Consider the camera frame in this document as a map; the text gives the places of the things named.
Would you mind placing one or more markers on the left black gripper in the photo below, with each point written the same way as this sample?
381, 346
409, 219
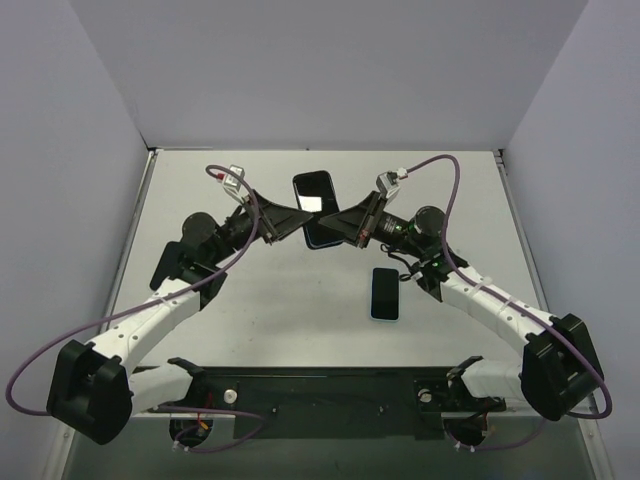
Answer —
265, 220

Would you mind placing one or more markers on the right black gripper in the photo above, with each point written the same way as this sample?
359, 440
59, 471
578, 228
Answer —
369, 218

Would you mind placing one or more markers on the blue phone black screen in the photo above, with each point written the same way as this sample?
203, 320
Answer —
314, 193

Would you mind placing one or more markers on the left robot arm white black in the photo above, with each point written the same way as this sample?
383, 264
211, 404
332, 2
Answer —
97, 386

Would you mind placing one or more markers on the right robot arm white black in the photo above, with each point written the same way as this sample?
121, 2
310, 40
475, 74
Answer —
558, 366

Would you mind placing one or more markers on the light blue cased phone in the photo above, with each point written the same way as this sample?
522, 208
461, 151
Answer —
384, 298

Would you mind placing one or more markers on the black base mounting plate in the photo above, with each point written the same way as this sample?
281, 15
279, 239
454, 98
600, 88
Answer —
337, 402

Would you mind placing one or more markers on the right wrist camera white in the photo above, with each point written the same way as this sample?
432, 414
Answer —
387, 184

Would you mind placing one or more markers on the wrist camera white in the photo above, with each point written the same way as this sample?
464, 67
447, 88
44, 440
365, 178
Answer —
231, 182
387, 184

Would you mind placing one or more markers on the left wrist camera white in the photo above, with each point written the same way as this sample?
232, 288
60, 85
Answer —
231, 182

